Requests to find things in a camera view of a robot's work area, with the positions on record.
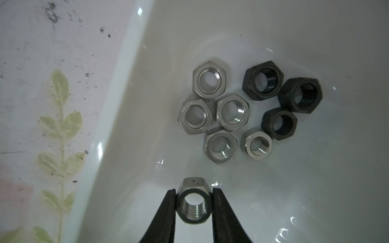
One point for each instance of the white storage tray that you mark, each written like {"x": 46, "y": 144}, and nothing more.
{"x": 328, "y": 183}

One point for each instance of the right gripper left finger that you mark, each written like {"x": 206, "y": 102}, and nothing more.
{"x": 162, "y": 227}

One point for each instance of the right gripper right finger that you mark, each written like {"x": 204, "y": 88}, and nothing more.
{"x": 226, "y": 227}

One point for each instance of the black nut bottom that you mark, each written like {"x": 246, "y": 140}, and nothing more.
{"x": 279, "y": 123}

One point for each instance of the black nut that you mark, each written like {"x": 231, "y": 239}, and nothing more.
{"x": 263, "y": 81}
{"x": 279, "y": 123}
{"x": 301, "y": 95}

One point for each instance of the silver nut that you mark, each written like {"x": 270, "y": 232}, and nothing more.
{"x": 209, "y": 80}
{"x": 256, "y": 144}
{"x": 195, "y": 117}
{"x": 219, "y": 145}
{"x": 232, "y": 112}
{"x": 193, "y": 200}

